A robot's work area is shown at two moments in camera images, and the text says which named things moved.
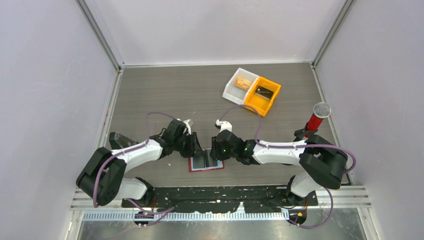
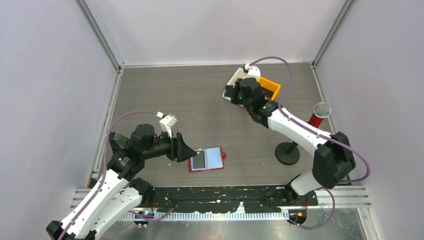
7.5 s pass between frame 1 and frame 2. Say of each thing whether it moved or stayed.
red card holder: stayed
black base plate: stayed
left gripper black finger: moved
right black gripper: moved
